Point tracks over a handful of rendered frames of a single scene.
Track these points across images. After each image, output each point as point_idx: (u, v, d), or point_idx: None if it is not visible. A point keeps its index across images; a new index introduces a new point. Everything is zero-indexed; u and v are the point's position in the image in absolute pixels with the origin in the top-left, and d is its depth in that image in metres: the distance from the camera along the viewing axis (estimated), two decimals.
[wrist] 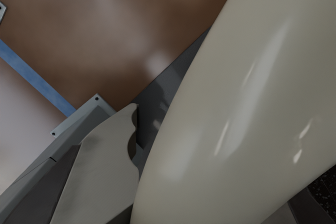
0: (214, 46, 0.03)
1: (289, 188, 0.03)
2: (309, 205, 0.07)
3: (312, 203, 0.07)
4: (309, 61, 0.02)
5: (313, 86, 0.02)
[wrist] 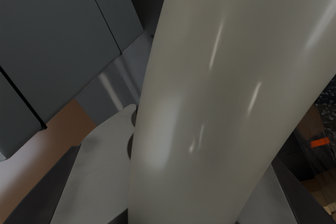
0: (160, 39, 0.03)
1: (257, 159, 0.03)
2: (310, 205, 0.07)
3: (313, 204, 0.07)
4: (237, 35, 0.02)
5: (247, 57, 0.02)
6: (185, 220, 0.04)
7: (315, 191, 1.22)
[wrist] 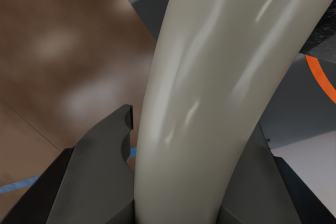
0: None
1: None
2: (317, 209, 0.07)
3: (320, 207, 0.07)
4: None
5: None
6: None
7: None
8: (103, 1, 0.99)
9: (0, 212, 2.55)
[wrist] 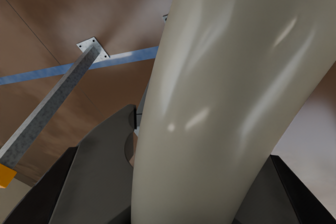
0: None
1: None
2: (313, 206, 0.07)
3: (317, 205, 0.07)
4: None
5: None
6: None
7: None
8: None
9: None
